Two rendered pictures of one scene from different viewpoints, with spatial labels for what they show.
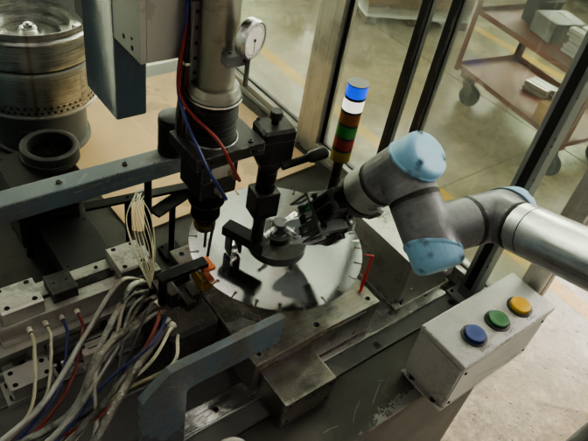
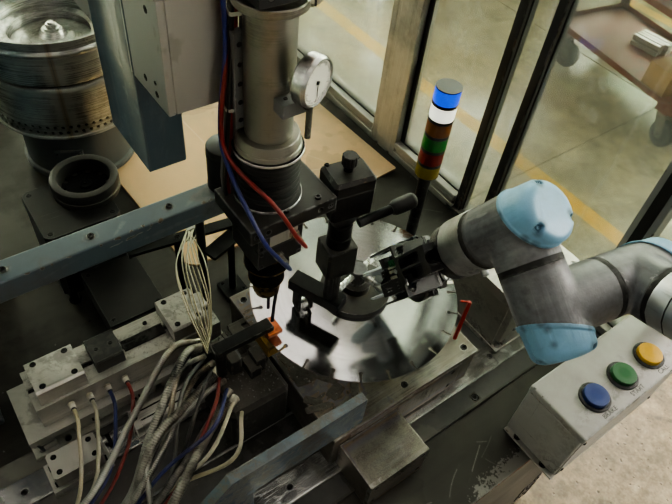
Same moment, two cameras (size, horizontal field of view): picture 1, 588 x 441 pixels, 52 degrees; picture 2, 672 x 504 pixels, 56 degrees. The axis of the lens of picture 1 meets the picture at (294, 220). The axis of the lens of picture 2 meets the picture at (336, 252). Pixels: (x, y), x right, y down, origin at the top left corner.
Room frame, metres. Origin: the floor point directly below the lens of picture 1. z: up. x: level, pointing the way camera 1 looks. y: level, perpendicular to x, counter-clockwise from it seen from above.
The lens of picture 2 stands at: (0.21, 0.03, 1.73)
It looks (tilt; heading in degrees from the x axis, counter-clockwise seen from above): 48 degrees down; 3
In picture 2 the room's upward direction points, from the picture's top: 8 degrees clockwise
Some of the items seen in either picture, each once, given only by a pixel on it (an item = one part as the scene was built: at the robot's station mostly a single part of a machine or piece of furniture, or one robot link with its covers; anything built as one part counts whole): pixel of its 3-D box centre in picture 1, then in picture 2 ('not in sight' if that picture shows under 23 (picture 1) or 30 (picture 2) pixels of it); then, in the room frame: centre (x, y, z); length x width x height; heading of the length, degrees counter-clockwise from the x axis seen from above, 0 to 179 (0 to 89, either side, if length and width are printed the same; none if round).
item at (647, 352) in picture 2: (519, 306); (648, 355); (0.85, -0.47, 0.90); 0.04 x 0.04 x 0.02
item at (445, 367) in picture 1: (477, 339); (596, 392); (0.81, -0.41, 0.82); 0.28 x 0.11 x 0.15; 134
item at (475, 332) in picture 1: (473, 335); (594, 397); (0.75, -0.37, 0.90); 0.04 x 0.04 x 0.02
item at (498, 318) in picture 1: (497, 320); (622, 375); (0.80, -0.42, 0.90); 0.04 x 0.04 x 0.02
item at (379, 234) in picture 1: (403, 249); (504, 278); (1.02, -0.26, 0.82); 0.18 x 0.18 x 0.15; 44
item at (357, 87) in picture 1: (357, 88); (447, 93); (1.12, -0.07, 1.14); 0.05 x 0.04 x 0.03; 44
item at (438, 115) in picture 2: (353, 102); (443, 109); (1.12, -0.07, 1.11); 0.05 x 0.04 x 0.03; 44
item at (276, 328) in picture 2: (185, 280); (247, 346); (0.70, 0.16, 0.95); 0.10 x 0.03 x 0.07; 134
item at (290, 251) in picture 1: (277, 237); (355, 284); (0.83, 0.02, 0.96); 0.11 x 0.11 x 0.03
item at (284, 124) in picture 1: (268, 165); (341, 217); (0.76, 0.06, 1.17); 0.06 x 0.05 x 0.20; 125
